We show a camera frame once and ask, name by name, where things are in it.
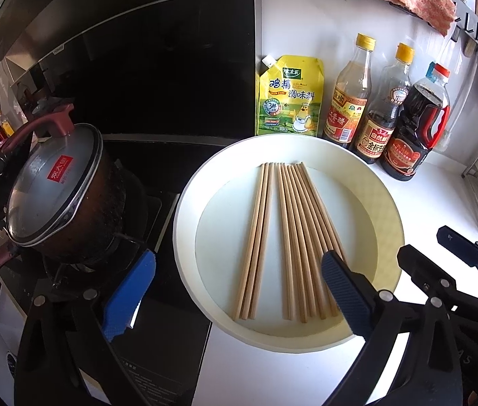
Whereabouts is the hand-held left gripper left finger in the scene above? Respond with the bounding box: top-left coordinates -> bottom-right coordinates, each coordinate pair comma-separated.
14,250 -> 157,406

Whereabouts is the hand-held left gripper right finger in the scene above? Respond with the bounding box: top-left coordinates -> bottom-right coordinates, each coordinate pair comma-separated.
321,250 -> 462,406

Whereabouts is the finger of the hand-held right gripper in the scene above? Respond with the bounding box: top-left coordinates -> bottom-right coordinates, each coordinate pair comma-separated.
397,244 -> 460,305
437,225 -> 478,267

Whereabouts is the row of wooden chopsticks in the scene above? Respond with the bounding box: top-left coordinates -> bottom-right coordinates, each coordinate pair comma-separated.
277,161 -> 348,323

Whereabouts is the white round basin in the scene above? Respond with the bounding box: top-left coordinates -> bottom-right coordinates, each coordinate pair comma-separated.
172,134 -> 406,353

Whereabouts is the black gas stove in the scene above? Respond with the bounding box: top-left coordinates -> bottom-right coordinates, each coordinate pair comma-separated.
0,135 -> 215,406

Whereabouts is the dark red cooking pot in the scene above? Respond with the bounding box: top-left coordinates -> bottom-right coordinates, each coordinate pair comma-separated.
0,104 -> 147,297

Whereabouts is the yellow cap soy sauce bottle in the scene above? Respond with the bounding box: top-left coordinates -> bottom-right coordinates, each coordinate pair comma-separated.
352,42 -> 416,165

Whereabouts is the glass pot lid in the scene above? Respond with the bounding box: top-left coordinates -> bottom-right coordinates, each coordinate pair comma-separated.
5,123 -> 105,247

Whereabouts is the orange label vinegar bottle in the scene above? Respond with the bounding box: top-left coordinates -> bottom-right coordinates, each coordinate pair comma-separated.
323,33 -> 377,144

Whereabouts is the yellow seasoning pouch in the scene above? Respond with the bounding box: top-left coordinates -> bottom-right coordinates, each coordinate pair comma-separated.
257,55 -> 325,137

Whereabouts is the black range hood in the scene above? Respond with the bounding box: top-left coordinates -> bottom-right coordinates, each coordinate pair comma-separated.
0,0 -> 257,77

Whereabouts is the red handle soy sauce jug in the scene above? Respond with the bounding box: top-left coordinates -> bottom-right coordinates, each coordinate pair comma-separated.
381,63 -> 452,182

